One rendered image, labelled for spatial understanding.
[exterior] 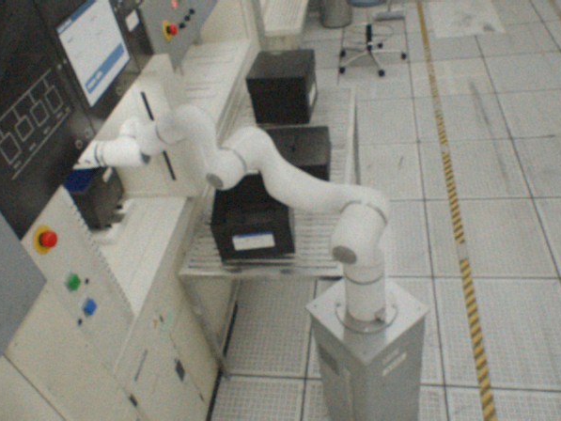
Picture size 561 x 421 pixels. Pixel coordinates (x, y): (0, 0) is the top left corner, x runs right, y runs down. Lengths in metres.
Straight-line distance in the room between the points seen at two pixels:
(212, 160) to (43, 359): 0.61
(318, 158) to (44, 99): 1.13
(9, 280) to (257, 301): 1.70
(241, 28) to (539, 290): 2.17
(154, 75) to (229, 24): 1.52
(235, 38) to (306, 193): 2.01
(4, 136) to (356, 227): 0.81
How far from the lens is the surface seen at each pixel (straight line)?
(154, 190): 2.01
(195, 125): 1.36
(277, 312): 2.60
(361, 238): 1.25
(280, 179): 1.31
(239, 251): 1.78
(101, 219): 1.85
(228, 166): 1.31
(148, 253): 1.81
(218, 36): 3.22
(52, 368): 1.30
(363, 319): 1.57
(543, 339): 2.57
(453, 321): 2.54
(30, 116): 1.23
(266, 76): 2.37
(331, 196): 1.33
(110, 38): 1.56
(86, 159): 1.74
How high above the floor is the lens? 2.06
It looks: 41 degrees down
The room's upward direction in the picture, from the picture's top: 11 degrees counter-clockwise
